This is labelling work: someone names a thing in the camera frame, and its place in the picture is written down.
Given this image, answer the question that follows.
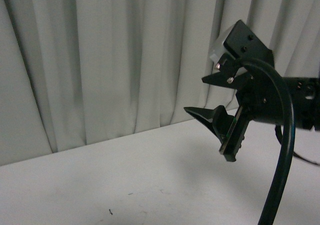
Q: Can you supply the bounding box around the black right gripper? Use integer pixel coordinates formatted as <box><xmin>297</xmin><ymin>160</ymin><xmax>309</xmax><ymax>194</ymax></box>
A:
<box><xmin>183</xmin><ymin>77</ymin><xmax>294</xmax><ymax>162</ymax></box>

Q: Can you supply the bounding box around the white pleated curtain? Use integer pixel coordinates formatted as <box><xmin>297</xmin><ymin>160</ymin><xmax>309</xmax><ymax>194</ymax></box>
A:
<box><xmin>0</xmin><ymin>0</ymin><xmax>320</xmax><ymax>165</ymax></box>

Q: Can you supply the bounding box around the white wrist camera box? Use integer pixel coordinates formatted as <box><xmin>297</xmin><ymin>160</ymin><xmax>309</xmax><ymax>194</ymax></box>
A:
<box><xmin>209</xmin><ymin>23</ymin><xmax>236</xmax><ymax>74</ymax></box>

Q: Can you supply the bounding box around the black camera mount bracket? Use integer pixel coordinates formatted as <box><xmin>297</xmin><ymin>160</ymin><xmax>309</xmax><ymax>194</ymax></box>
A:
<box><xmin>202</xmin><ymin>20</ymin><xmax>275</xmax><ymax>90</ymax></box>

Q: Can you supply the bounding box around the black thick camera cable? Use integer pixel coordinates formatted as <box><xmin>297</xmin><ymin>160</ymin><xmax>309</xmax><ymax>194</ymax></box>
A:
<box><xmin>231</xmin><ymin>59</ymin><xmax>296</xmax><ymax>225</ymax></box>

